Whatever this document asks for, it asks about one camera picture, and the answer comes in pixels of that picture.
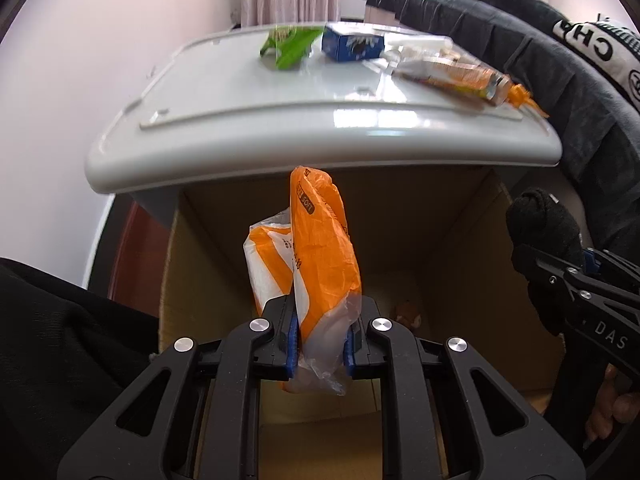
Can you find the person's right hand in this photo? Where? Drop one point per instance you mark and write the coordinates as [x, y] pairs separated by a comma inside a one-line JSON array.
[[617, 400]]

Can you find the orange and white plastic bag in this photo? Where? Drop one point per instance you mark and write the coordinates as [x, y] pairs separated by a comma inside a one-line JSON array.
[[322, 260]]

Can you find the white plastic storage box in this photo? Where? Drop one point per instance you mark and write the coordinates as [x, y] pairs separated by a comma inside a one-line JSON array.
[[250, 95]]

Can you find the white bed frame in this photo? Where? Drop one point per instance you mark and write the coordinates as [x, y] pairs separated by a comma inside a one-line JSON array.
[[352, 2]]

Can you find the clear plastic wrapper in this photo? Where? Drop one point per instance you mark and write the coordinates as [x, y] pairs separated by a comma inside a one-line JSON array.
[[420, 47]]

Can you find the small brown object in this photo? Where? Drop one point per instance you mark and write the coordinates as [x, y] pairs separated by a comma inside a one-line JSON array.
[[407, 314]]

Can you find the orange and silver snack packet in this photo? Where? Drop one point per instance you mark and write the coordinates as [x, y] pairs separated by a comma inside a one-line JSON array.
[[450, 77]]

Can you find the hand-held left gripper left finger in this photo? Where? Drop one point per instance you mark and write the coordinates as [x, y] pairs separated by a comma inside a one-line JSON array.
[[291, 342]]

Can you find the small blue carton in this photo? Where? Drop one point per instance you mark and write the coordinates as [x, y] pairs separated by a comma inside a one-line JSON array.
[[350, 42]]

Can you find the black cloth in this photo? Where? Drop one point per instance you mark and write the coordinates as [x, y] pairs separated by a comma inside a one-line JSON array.
[[542, 225]]

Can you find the dark grey blanket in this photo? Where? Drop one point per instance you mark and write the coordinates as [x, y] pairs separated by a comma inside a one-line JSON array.
[[525, 70]]

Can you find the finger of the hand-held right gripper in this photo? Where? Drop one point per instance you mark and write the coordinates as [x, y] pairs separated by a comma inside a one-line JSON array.
[[555, 265], [620, 267]]

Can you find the green snack wrapper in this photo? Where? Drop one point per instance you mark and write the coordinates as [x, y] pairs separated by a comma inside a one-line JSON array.
[[290, 45]]

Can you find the person's black clothing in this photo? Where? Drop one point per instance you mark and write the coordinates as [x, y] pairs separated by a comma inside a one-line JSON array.
[[65, 360]]

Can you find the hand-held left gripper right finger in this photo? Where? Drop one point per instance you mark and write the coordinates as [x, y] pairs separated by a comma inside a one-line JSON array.
[[351, 355]]

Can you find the black printed blanket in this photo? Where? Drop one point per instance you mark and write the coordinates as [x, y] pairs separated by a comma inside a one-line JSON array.
[[510, 0]]

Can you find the brown cardboard box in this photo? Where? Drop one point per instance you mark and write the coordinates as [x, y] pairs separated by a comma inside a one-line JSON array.
[[400, 240]]

